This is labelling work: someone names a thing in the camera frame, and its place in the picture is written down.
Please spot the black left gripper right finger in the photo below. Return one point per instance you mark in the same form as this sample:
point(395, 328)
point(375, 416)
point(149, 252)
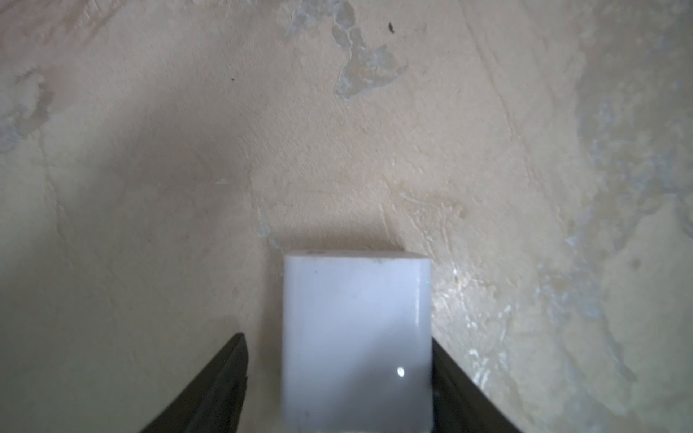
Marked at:
point(458, 404)

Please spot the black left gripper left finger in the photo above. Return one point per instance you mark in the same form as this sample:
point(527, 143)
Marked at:
point(213, 400)

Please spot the white usb charger cube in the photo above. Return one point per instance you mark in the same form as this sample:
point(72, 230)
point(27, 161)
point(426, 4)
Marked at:
point(357, 343)

